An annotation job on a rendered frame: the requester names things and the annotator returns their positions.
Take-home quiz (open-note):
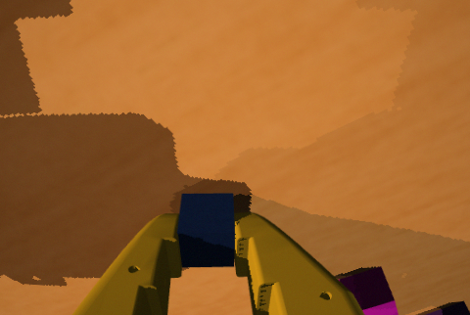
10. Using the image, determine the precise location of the magenta rod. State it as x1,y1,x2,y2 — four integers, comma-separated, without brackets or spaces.
339,266,399,315

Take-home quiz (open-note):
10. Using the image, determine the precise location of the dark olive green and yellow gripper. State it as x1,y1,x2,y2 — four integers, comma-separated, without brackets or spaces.
72,212,364,315

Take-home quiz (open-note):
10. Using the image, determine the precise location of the dark blue cube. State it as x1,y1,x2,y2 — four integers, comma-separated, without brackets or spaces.
177,193,235,267

